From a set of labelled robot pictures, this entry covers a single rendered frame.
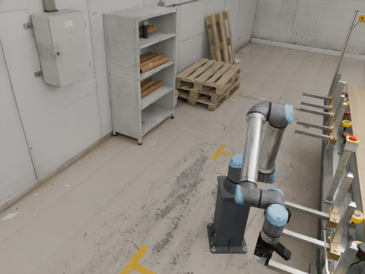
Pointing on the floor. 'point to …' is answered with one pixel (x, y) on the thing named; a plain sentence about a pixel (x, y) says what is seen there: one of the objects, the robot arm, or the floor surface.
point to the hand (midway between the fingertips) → (265, 265)
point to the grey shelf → (124, 61)
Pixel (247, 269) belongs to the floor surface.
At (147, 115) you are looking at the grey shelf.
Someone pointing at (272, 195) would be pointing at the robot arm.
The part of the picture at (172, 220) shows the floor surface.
